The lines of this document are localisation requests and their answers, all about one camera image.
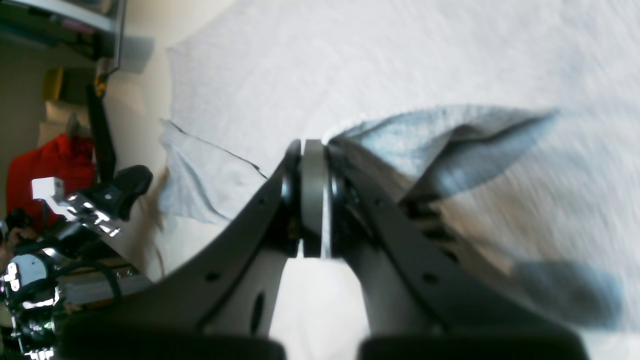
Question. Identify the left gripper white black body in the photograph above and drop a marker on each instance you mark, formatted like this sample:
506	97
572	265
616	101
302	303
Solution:
48	279

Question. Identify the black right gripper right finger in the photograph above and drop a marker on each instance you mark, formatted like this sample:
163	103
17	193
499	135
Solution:
421	304

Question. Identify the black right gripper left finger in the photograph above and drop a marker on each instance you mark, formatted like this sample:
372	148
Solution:
219	305

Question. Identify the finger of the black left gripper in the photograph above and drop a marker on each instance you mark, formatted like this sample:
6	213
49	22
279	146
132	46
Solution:
125	190

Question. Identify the grey T-shirt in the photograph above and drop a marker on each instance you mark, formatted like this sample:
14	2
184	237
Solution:
520	118

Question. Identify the red cloth in background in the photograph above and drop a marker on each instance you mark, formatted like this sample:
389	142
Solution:
67	158

